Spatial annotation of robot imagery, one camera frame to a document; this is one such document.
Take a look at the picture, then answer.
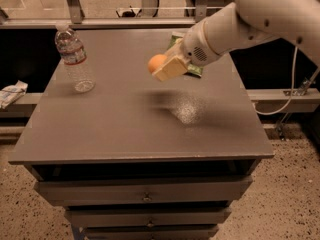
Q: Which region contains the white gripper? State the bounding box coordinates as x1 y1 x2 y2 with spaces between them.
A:
152 19 220 81

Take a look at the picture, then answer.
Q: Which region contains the orange fruit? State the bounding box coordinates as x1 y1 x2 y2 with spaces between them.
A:
148 54 167 73

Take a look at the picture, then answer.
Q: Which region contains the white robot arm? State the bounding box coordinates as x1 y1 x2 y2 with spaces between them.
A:
148 0 320 81

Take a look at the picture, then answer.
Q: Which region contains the clear plastic water bottle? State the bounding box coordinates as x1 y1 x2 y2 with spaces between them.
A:
55 23 95 93

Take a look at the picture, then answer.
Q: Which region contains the green chip bag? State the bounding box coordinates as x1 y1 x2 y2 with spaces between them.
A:
166 32 203 78

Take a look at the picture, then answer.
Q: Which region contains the grey drawer cabinet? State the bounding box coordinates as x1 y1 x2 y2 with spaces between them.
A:
8 27 275 240

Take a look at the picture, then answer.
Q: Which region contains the top grey drawer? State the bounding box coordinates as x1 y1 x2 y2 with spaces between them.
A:
35 176 252 207

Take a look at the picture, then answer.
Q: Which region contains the grey drawer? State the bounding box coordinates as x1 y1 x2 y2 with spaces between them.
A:
35 176 252 207
65 207 231 228
85 225 218 240

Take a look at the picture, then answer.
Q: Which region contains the middle grey drawer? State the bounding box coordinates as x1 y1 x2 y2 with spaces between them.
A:
65 207 231 228

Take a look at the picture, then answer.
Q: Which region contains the white crumpled packet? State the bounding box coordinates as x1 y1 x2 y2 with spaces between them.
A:
0 81 28 109

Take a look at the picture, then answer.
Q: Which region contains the bottom grey drawer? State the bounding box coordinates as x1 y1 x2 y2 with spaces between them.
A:
85 225 218 240

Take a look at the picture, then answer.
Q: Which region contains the metal window rail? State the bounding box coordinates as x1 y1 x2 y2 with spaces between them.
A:
0 17 195 30

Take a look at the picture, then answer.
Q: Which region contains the white cable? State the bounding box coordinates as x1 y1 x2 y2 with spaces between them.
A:
253 45 300 117

